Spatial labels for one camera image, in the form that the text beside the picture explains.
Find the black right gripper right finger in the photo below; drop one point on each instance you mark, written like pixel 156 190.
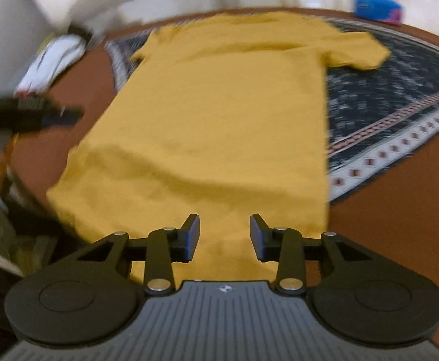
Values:
pixel 292 251

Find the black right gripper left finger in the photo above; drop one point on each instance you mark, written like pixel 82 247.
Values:
pixel 158 251

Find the yellow t-shirt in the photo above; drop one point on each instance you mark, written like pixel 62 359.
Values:
pixel 224 117

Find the blue tissue pack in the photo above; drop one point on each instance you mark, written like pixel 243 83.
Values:
pixel 385 11

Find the dark patterned rug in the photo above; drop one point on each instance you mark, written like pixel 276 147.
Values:
pixel 379 117

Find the white cloth pile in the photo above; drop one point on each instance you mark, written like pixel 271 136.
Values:
pixel 52 60

